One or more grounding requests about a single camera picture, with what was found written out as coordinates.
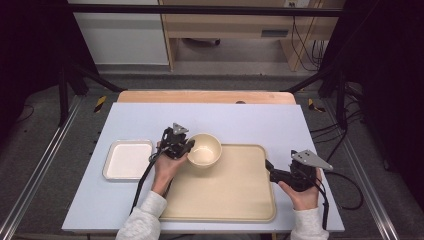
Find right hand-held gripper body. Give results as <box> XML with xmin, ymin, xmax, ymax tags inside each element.
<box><xmin>288</xmin><ymin>149</ymin><xmax>334</xmax><ymax>193</ymax></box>

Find black horizontal frame bar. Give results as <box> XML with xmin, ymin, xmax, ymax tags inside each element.
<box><xmin>68</xmin><ymin>3</ymin><xmax>345</xmax><ymax>18</ymax></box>

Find office chair base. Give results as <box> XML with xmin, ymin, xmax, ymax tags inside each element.
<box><xmin>182</xmin><ymin>37</ymin><xmax>222</xmax><ymax>47</ymax></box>

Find right gripper thick black cable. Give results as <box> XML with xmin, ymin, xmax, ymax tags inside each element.
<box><xmin>308</xmin><ymin>173</ymin><xmax>331</xmax><ymax>232</ymax></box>

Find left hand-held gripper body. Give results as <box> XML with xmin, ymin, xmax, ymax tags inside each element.
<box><xmin>161</xmin><ymin>122</ymin><xmax>190</xmax><ymax>161</ymax></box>

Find black floor cables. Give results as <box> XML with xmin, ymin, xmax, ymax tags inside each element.
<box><xmin>309</xmin><ymin>82</ymin><xmax>365</xmax><ymax>163</ymax></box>

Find beige rectangular tray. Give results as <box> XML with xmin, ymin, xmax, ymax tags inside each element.
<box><xmin>158</xmin><ymin>143</ymin><xmax>277</xmax><ymax>224</ymax></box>

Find person's left hand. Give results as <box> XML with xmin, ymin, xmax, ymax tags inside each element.
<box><xmin>151</xmin><ymin>141</ymin><xmax>189</xmax><ymax>198</ymax></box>

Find person's right hand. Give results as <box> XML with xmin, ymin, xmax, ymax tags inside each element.
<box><xmin>278</xmin><ymin>168</ymin><xmax>323</xmax><ymax>212</ymax></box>

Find white cabinet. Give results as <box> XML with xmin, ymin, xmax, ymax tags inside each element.
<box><xmin>67</xmin><ymin>0</ymin><xmax>170</xmax><ymax>66</ymax></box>

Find right gripper thin black cable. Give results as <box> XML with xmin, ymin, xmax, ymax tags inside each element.
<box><xmin>324</xmin><ymin>170</ymin><xmax>365</xmax><ymax>211</ymax></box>

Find black metal stand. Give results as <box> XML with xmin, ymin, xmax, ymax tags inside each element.
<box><xmin>282</xmin><ymin>64</ymin><xmax>350</xmax><ymax>130</ymax></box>
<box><xmin>57</xmin><ymin>61</ymin><xmax>125</xmax><ymax>128</ymax></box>

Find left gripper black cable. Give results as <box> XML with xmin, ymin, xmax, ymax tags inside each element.
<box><xmin>130</xmin><ymin>128</ymin><xmax>170</xmax><ymax>215</ymax></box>

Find black curtain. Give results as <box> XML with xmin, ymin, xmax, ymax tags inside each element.
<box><xmin>318</xmin><ymin>0</ymin><xmax>424</xmax><ymax>204</ymax></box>
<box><xmin>0</xmin><ymin>0</ymin><xmax>99</xmax><ymax>148</ymax></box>

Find aluminium floor rail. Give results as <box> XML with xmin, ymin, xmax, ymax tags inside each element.
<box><xmin>0</xmin><ymin>95</ymin><xmax>84</xmax><ymax>240</ymax></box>
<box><xmin>323</xmin><ymin>99</ymin><xmax>400</xmax><ymax>240</ymax></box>

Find white square plate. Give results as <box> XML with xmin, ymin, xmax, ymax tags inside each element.
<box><xmin>101</xmin><ymin>139</ymin><xmax>155</xmax><ymax>183</ymax></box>

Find yellow black tape strip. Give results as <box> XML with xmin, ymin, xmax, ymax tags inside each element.
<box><xmin>93</xmin><ymin>95</ymin><xmax>108</xmax><ymax>114</ymax></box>
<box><xmin>306</xmin><ymin>97</ymin><xmax>327</xmax><ymax>114</ymax></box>

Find bundle of black hanging cables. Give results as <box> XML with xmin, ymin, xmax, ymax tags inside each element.
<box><xmin>290</xmin><ymin>15</ymin><xmax>330</xmax><ymax>72</ymax></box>

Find wooden table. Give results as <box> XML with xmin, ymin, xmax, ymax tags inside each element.
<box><xmin>116</xmin><ymin>89</ymin><xmax>297</xmax><ymax>105</ymax></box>

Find cream bowl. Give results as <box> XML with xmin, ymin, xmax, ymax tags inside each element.
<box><xmin>186</xmin><ymin>132</ymin><xmax>223</xmax><ymax>169</ymax></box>

